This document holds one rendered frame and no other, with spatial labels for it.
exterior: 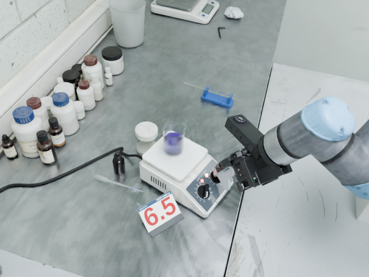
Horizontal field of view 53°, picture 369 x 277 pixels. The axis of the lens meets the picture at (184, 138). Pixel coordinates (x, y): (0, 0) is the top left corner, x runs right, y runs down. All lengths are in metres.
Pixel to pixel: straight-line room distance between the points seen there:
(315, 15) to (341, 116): 1.59
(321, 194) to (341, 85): 0.50
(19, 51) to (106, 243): 0.59
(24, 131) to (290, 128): 0.63
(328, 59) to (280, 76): 1.01
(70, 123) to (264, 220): 0.57
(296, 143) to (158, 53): 0.83
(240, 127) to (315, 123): 0.20
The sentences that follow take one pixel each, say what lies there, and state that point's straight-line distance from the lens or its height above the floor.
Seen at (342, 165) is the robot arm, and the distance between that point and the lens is 0.66.
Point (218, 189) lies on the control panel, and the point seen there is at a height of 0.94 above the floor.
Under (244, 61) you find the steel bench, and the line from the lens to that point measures 1.38.
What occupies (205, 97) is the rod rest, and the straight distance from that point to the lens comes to 1.17.
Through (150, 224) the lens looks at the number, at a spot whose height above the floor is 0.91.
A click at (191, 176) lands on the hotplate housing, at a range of 0.86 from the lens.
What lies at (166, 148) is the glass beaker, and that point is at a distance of 0.86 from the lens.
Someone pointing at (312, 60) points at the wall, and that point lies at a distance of 2.33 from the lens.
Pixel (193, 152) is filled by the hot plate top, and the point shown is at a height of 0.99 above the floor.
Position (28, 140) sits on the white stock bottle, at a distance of 0.99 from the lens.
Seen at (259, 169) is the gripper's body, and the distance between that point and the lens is 0.75.
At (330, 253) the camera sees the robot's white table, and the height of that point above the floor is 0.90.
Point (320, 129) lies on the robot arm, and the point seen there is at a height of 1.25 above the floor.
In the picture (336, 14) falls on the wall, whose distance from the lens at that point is 2.20.
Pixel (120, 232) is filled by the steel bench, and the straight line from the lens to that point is 0.86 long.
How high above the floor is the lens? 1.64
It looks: 45 degrees down
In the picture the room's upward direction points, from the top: 4 degrees clockwise
